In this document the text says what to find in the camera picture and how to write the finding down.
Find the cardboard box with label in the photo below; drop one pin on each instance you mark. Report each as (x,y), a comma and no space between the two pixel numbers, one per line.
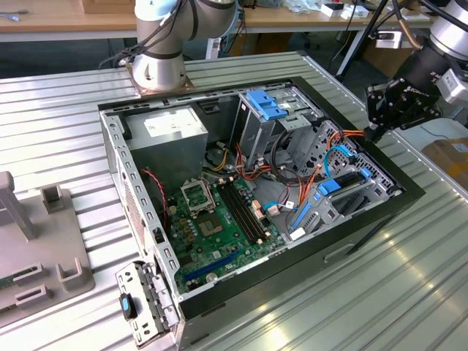
(449,161)

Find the white cardboard box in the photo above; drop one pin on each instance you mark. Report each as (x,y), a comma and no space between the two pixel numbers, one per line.
(356,12)

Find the white box black lid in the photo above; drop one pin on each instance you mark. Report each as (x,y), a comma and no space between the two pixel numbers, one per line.
(331,11)

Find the blue expansion slot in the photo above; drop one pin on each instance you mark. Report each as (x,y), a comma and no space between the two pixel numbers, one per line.
(212,265)

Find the black latch with blue stripe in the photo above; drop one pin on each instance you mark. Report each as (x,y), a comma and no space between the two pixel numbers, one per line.
(127,307)

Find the green motherboard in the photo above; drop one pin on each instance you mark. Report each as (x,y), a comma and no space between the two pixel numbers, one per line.
(234,243)

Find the green RAM stick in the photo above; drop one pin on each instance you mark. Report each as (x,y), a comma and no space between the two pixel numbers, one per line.
(5,284)

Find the grey power supply unit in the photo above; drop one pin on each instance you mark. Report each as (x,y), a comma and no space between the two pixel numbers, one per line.
(168,150)

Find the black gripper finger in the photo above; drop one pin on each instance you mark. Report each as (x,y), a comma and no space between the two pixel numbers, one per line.
(413,118)
(374,106)

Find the long wooden desk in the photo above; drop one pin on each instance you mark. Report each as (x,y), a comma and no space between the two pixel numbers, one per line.
(73,22)

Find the grey card retainer bracket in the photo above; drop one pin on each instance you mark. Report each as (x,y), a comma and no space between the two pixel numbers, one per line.
(129,274)

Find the grey optical drive cage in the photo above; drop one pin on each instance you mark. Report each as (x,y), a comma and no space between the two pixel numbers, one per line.
(259,140)

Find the hard disk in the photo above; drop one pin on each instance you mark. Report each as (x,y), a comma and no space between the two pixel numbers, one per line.
(329,187)

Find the grey parts rack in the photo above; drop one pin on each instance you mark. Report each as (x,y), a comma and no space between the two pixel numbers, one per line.
(44,237)

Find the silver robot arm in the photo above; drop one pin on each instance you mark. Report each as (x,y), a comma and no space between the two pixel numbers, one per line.
(157,36)

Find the large brown cardboard box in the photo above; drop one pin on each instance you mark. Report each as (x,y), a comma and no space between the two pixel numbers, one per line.
(378,62)

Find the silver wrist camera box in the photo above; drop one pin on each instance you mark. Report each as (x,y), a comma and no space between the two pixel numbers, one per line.
(389,39)
(453,87)

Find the black RAM slot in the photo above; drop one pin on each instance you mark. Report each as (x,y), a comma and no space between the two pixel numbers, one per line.
(248,212)
(243,212)
(238,212)
(253,212)

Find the blue plastic drive latch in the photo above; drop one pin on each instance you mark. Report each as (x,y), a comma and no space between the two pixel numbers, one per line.
(268,104)

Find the black open PC case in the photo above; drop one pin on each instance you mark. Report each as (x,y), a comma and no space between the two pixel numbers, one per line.
(311,278)

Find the grey metal disk bay cage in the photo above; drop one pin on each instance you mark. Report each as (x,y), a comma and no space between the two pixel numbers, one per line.
(316,221)

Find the thin black pole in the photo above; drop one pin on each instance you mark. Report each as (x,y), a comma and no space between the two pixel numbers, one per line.
(376,14)

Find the black plastic case clip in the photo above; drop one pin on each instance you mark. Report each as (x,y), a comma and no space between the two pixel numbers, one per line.
(127,129)

